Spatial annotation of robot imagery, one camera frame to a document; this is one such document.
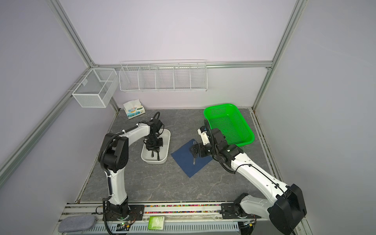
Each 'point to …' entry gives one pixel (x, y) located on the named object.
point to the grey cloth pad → (75, 223)
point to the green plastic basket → (233, 126)
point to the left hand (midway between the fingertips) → (159, 151)
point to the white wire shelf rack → (163, 75)
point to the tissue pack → (134, 108)
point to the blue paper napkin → (184, 157)
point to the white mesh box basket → (97, 88)
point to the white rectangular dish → (146, 154)
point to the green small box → (156, 223)
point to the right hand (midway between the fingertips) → (197, 147)
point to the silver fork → (194, 143)
